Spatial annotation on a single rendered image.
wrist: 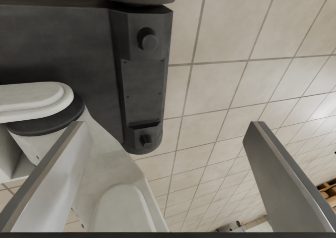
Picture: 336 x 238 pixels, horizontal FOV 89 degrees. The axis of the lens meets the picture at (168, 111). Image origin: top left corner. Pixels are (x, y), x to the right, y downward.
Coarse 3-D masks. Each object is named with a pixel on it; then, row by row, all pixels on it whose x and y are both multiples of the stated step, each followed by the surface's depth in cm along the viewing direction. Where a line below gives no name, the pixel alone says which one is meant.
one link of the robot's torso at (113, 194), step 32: (32, 128) 30; (64, 128) 33; (96, 128) 34; (32, 160) 36; (96, 160) 27; (128, 160) 27; (96, 192) 20; (128, 192) 20; (96, 224) 17; (128, 224) 17; (160, 224) 18
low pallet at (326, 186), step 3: (333, 180) 393; (324, 183) 373; (330, 183) 400; (333, 183) 394; (318, 186) 383; (321, 186) 377; (324, 186) 371; (327, 186) 369; (330, 186) 369; (318, 189) 384; (321, 189) 363; (324, 189) 367; (327, 189) 382
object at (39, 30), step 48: (0, 0) 35; (48, 0) 39; (96, 0) 44; (0, 48) 36; (48, 48) 39; (96, 48) 42; (144, 48) 38; (96, 96) 50; (144, 96) 53; (144, 144) 59
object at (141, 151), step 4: (160, 140) 73; (120, 144) 70; (124, 144) 68; (156, 144) 71; (124, 148) 69; (128, 148) 68; (132, 148) 67; (140, 148) 67; (152, 148) 70; (128, 152) 70; (132, 152) 69; (136, 152) 69; (140, 152) 69; (144, 152) 69; (148, 152) 71
